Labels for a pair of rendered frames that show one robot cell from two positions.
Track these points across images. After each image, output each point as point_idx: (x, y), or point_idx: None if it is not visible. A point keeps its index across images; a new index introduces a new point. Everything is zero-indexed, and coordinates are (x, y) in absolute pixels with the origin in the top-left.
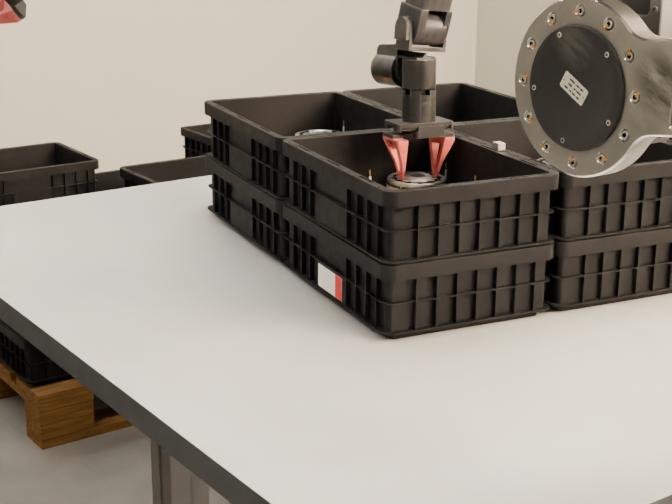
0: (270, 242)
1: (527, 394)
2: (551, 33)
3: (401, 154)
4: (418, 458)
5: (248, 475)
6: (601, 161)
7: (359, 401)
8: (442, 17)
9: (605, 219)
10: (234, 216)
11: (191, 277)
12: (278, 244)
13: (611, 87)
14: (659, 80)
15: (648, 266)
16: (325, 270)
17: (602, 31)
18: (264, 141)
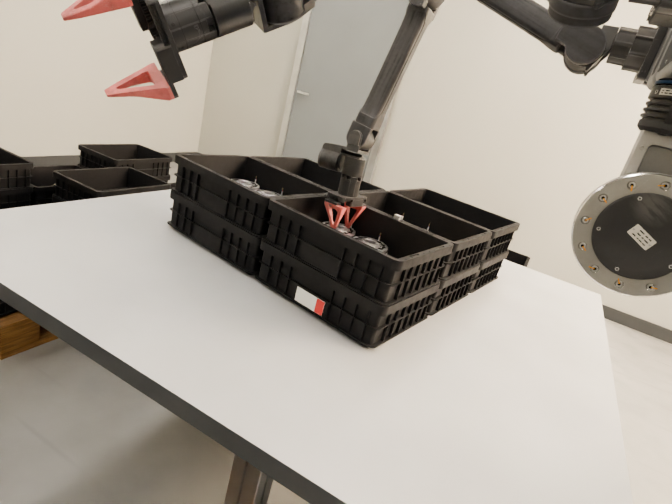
0: (237, 259)
1: (481, 396)
2: (631, 195)
3: (340, 215)
4: (492, 481)
5: None
6: (650, 289)
7: (405, 419)
8: (373, 134)
9: (456, 266)
10: (198, 235)
11: (198, 289)
12: (247, 263)
13: None
14: None
15: (459, 288)
16: (305, 292)
17: None
18: (247, 196)
